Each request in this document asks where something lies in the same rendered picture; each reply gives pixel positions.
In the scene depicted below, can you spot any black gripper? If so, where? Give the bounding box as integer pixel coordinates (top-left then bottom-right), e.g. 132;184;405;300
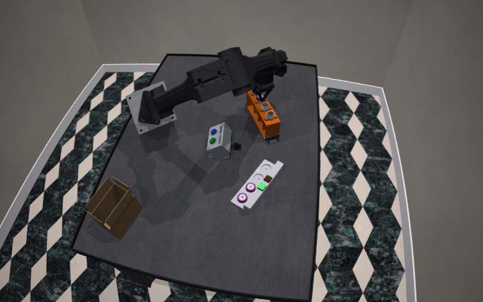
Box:
252;72;274;102

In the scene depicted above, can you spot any brown cardboard box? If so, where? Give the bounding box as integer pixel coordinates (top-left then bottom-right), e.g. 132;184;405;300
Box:
85;176;143;240

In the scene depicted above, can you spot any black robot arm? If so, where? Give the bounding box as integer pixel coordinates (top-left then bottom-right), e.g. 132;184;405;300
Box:
138;47;288;125

